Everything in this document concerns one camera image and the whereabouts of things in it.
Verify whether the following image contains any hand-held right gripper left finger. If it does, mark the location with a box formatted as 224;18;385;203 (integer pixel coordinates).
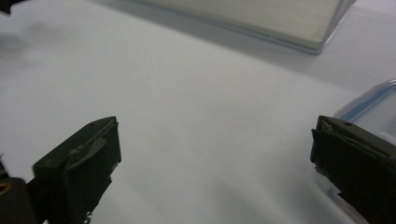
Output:
27;116;122;224

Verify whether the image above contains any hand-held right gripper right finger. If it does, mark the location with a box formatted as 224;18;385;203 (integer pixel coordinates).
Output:
310;115;396;224

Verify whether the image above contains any clear lid with blue seal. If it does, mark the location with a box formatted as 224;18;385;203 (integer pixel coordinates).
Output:
333;78;396;145

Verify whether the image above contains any clear plastic container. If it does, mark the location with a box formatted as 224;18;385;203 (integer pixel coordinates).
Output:
136;0;358;56

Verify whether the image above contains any dark object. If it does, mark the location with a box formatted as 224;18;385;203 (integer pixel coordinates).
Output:
0;0;24;16

